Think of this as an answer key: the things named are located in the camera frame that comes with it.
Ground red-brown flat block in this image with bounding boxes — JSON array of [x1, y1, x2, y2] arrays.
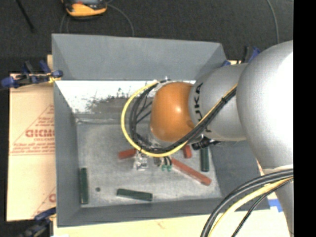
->
[[118, 148, 137, 160], [182, 144, 193, 159], [171, 157, 212, 187]]

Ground dark green flat block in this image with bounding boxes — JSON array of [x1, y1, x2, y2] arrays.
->
[[79, 167, 89, 205], [200, 147, 210, 173], [116, 188, 154, 202]]

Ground grey metal bin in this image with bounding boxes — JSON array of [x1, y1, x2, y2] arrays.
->
[[51, 33, 270, 227]]

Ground brown cardboard board red print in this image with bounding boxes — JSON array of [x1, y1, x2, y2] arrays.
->
[[5, 74, 57, 222]]

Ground black cylinder on white bracket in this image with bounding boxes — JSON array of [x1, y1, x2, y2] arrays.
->
[[191, 136, 214, 151]]

